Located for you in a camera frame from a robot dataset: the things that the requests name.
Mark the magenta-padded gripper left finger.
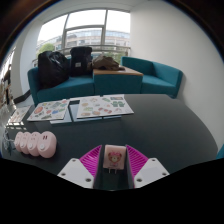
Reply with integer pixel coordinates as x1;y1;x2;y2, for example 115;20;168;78
57;144;105;190

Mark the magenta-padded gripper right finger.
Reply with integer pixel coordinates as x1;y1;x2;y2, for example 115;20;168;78
125;144;171;189

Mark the pink charger block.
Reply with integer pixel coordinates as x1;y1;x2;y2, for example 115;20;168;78
102;144;128;175

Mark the pink power strip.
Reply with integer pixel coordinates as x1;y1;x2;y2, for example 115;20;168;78
13;130;58;159

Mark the colourful sticker sheet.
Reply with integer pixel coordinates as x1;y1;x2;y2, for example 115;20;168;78
8;105;32;125
76;94;135;120
26;98;71;122

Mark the teal chair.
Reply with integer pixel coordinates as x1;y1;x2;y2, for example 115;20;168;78
215;143;224;161

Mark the teal sofa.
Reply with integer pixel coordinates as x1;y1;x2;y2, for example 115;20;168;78
27;55;184;105

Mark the wooden sofa table top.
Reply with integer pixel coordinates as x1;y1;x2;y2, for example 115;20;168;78
92;66;144;77

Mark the glossy black backpack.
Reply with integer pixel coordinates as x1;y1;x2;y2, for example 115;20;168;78
37;50;71;90

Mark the black backpack with label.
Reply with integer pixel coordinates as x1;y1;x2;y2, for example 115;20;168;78
69;46;94;78

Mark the brown jacket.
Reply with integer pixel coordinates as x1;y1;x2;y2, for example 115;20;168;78
90;54;126;72

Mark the metal window railing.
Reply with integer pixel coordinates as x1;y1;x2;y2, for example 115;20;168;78
31;45;132;67

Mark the white power strip cable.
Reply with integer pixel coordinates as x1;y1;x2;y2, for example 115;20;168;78
1;127;16;156

